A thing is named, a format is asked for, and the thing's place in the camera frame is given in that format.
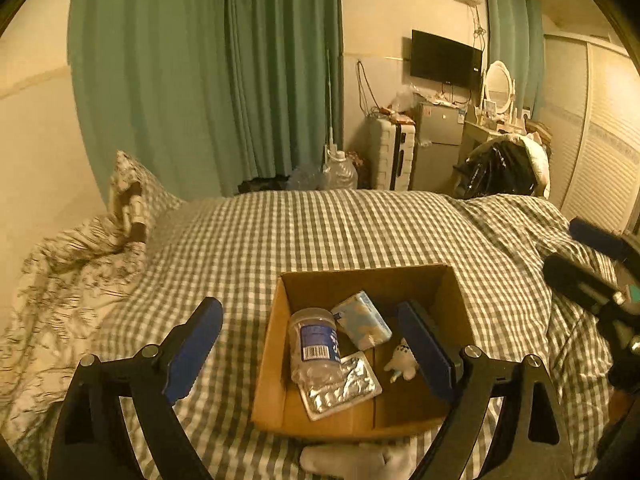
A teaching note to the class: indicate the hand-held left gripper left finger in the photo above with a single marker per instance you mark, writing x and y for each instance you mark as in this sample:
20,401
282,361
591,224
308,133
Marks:
195,347

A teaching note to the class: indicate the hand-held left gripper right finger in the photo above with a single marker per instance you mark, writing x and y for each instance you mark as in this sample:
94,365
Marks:
425,350

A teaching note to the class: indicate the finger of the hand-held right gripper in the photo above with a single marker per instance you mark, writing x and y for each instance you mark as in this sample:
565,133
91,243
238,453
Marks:
575,277
595,237

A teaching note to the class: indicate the brown cardboard box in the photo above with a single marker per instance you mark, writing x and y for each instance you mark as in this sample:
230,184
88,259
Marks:
320,412

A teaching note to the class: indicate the small white plush toy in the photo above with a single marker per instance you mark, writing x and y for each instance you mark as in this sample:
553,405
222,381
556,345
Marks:
402,360

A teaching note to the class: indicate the light blue tissue pack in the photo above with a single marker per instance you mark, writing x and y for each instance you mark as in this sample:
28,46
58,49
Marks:
362,317

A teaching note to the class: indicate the silver foil blister pack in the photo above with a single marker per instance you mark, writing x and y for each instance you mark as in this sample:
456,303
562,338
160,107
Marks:
345,387

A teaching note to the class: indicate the white padded coat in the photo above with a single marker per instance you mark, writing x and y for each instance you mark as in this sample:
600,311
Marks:
537,160

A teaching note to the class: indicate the white sliding door wardrobe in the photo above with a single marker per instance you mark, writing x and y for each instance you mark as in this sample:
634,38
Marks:
595,130

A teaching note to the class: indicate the clear plastic bottle blue label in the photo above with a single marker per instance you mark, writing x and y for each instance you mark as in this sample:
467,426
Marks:
315,345

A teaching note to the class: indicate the black jacket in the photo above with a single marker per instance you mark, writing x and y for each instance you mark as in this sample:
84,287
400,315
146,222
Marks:
495,167

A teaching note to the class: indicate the white sock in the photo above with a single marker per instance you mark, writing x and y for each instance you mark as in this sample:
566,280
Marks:
350,462

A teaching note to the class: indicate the white patterned duvet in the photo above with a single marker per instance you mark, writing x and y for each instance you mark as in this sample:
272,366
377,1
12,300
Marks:
60,290

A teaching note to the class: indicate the white vanity table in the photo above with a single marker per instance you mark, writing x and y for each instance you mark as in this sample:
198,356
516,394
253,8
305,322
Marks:
475,135

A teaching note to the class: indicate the green checkered bed sheet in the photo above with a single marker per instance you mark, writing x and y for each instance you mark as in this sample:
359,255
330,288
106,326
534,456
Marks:
320,230

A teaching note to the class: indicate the checkered pillow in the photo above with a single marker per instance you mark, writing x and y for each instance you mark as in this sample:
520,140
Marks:
137,185

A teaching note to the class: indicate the dark cloth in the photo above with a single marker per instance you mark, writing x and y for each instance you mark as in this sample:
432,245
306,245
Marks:
262,185

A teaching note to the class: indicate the white oval vanity mirror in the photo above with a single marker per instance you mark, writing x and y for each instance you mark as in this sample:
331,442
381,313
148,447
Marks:
498,84

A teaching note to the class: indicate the grey mini fridge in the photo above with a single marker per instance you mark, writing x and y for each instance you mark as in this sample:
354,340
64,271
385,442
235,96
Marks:
437,145

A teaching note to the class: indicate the large clear water jug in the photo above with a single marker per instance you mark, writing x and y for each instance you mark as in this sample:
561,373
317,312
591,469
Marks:
340,172

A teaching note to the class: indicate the white ribbed suitcase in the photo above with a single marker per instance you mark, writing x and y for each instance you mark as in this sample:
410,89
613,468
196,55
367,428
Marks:
387,155

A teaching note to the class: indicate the crumpled clear plastic bottle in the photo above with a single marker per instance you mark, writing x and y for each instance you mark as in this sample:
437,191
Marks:
305,179

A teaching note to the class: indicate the narrow green curtain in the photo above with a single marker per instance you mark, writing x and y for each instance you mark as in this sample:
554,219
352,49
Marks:
512,35

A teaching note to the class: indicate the clear plastic bag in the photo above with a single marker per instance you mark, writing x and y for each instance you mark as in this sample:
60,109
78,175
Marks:
406,99

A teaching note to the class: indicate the white pole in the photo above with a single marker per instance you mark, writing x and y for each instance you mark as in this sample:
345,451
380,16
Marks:
330,110

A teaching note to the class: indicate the wide green curtain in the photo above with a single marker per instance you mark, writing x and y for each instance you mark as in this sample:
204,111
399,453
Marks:
200,75

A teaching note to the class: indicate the black wall television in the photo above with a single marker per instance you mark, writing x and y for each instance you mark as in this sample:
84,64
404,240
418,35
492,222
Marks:
442,57

